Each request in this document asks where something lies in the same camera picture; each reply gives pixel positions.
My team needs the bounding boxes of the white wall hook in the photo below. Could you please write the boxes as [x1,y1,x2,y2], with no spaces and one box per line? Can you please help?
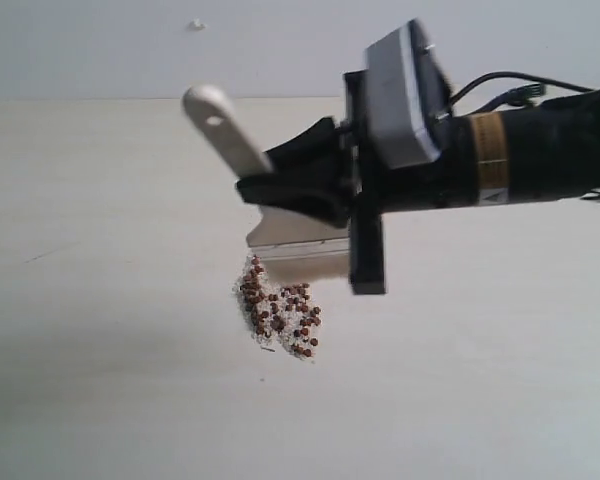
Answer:
[189,19,207,31]

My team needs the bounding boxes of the brown pellets and white crumbs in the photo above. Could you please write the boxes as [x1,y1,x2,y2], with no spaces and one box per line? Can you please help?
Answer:
[233,253,323,363]

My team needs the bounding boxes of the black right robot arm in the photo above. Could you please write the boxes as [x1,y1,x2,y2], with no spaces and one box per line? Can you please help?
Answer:
[236,71,600,295]

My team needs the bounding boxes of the wooden paint brush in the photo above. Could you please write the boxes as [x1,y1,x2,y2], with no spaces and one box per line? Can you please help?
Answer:
[181,85,274,179]

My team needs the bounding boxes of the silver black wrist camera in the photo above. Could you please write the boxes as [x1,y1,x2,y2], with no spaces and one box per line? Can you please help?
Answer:
[365,18,453,170]

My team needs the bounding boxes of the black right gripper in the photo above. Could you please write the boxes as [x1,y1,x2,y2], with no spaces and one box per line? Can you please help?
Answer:
[235,70,479,295]

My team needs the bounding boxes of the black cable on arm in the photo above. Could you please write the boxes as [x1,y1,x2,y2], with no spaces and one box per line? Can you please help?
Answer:
[449,69,596,109]

